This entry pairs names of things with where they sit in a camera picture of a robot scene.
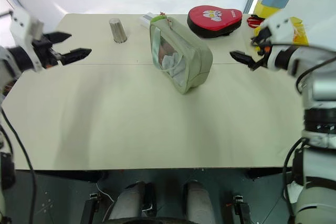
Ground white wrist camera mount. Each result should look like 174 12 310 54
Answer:
258 10 295 41
9 7 45 51

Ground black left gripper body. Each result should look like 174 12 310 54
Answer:
30 37 66 69

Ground green transparent toiletry bag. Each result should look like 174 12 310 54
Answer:
149 17 214 95

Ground silver metal cup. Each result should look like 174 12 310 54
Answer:
109 17 129 44

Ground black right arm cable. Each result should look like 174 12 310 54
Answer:
295 55 336 94

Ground grey rounded robot leg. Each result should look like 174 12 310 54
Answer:
185 179 216 224
108 180 146 221

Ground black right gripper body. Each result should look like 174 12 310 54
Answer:
249 26 274 72

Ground yellow box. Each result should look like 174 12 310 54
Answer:
253 1 283 20

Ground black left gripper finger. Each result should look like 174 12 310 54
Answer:
44 32 72 44
60 48 92 66

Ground black table leg bracket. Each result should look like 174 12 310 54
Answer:
80 192 102 224
227 194 259 224

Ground blue block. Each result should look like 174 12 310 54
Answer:
261 0 291 9

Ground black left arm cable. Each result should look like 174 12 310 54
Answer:
0 107 37 224

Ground red scissors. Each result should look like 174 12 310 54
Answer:
246 15 266 28

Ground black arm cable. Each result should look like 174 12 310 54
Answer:
0 107 37 224
295 55 336 94

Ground yellow snack bag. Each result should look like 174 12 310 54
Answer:
287 16 310 46

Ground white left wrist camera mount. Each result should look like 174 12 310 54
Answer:
9 7 45 51

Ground red paddle case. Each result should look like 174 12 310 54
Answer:
186 5 243 39

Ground thin white cable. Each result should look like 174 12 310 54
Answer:
94 182 116 222

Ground white flat box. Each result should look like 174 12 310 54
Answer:
139 12 158 28

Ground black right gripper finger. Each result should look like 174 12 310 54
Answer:
229 50 253 68

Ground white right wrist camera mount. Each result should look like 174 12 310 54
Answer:
258 10 295 41

